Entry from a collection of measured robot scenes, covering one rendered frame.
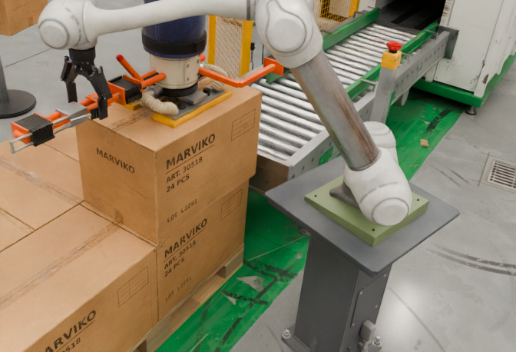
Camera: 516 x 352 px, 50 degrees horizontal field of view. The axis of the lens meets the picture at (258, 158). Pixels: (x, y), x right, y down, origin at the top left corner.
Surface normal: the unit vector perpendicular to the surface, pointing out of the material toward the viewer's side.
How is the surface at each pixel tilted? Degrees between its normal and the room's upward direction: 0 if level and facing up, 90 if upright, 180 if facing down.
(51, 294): 0
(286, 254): 0
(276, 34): 83
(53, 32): 91
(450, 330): 0
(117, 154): 90
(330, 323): 90
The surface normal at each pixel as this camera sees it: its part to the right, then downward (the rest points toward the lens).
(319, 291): -0.74, 0.32
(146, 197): -0.59, 0.40
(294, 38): -0.09, 0.41
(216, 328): 0.07, -0.84
